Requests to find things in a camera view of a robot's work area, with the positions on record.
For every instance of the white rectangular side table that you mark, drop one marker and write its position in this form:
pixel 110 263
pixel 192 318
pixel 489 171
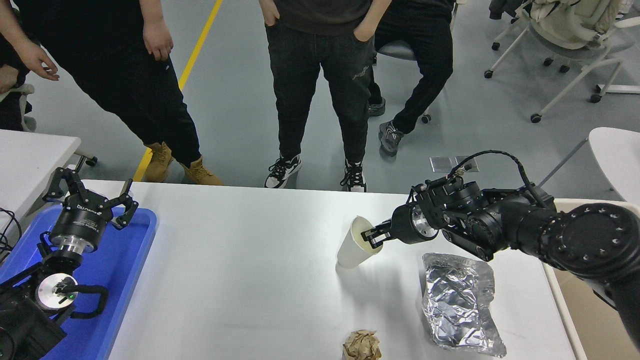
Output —
pixel 25 165

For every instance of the person's right hand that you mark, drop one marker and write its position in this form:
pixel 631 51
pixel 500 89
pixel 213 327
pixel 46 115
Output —
pixel 271 12
pixel 37 62

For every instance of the silver floor outlet plate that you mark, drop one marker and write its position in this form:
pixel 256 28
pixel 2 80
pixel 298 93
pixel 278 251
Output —
pixel 461 161
pixel 440 163

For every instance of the person's left forearm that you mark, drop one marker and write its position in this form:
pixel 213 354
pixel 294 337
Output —
pixel 377 15
pixel 150 10

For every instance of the tan paper ball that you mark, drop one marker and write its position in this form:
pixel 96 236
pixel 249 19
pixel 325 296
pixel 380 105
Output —
pixel 361 346

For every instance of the white paper cup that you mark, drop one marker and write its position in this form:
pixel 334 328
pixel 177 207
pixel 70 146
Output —
pixel 350 252

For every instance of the chair with pale armrest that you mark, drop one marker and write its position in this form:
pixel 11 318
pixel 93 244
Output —
pixel 27 90

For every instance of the person's right forearm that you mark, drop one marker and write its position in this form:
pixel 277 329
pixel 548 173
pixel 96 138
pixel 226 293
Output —
pixel 12 27

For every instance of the large pale bin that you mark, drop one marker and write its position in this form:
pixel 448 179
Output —
pixel 590 330

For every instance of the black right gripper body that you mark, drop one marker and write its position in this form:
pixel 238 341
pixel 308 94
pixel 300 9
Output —
pixel 402 225

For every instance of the grey seat office chair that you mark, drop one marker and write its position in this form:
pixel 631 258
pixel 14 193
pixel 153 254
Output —
pixel 397 50

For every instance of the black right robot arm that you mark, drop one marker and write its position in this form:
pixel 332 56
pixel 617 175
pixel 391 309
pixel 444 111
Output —
pixel 590 240

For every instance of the blue plastic tray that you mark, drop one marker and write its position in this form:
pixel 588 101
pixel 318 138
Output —
pixel 115 280

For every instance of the white chair leg with caster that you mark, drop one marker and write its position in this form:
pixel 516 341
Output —
pixel 91 161

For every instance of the cream padded coat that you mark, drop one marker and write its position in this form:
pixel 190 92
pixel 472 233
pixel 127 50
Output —
pixel 570 25

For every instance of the person's left hand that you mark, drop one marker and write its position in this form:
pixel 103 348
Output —
pixel 159 42
pixel 364 32

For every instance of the person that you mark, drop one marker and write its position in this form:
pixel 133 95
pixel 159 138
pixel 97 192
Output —
pixel 425 60
pixel 10 112
pixel 320 75
pixel 100 60

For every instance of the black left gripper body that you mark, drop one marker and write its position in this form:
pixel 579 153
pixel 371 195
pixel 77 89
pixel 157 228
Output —
pixel 80 220

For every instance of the silver foil tray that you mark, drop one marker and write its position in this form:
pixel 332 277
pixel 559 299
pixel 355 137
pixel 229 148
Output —
pixel 455 300

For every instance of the person's hand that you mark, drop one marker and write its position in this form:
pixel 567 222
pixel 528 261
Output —
pixel 7 79

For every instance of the white frame office chair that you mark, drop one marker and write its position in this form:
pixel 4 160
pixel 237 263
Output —
pixel 622 89

